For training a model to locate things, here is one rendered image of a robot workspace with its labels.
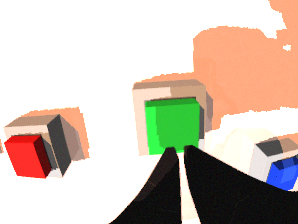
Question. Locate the green button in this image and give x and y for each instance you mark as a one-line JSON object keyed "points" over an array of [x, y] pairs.
{"points": [[170, 113]]}

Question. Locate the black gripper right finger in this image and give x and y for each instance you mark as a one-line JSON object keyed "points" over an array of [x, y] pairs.
{"points": [[223, 195]]}

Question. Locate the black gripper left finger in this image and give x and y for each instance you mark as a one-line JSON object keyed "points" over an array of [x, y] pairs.
{"points": [[159, 200]]}

